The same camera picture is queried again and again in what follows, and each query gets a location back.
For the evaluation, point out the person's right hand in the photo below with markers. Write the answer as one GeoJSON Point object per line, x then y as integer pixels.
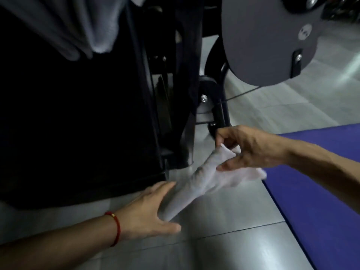
{"type": "Point", "coordinates": [258, 149]}

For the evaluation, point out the person's left hand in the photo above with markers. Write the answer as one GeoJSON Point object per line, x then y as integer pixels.
{"type": "Point", "coordinates": [143, 216]}

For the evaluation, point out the purple ribbed mat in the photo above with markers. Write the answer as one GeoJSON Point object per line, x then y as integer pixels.
{"type": "Point", "coordinates": [317, 208]}

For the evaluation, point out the person's right forearm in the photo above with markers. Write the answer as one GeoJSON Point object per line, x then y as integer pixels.
{"type": "Point", "coordinates": [329, 171]}

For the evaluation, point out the person's left forearm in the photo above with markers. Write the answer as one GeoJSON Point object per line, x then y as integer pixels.
{"type": "Point", "coordinates": [56, 244]}

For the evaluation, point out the black weight stack machine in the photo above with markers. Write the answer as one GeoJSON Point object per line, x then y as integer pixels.
{"type": "Point", "coordinates": [84, 123]}

